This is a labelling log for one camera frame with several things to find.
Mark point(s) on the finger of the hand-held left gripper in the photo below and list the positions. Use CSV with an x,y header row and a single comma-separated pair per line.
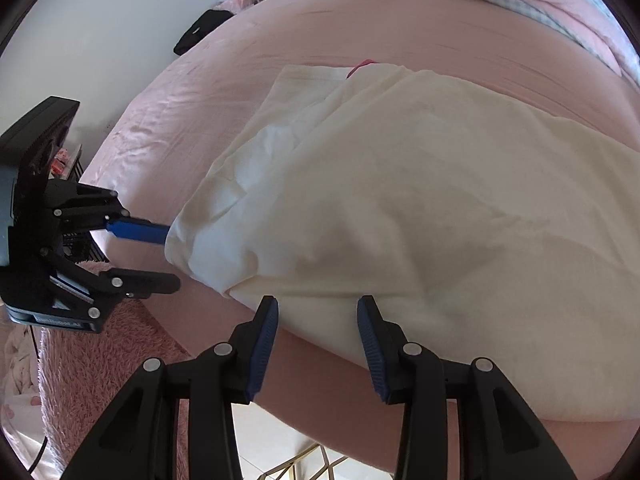
x,y
150,285
145,232

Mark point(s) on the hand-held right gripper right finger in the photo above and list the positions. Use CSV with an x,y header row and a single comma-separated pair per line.
x,y
370,350

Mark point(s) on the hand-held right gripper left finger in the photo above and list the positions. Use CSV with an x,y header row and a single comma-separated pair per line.
x,y
265,345

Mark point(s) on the plain cream garment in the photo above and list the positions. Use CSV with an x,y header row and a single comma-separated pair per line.
x,y
400,210

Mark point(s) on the cream shirt with magenta sleeves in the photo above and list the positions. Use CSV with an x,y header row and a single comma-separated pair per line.
x,y
361,64

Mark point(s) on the person's left forearm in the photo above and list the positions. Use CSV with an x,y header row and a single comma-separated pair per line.
x,y
100,340

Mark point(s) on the white floral cloth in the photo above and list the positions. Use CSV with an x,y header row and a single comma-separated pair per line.
x,y
17,365

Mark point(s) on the black bag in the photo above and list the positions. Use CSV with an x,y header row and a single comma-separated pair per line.
x,y
200,32

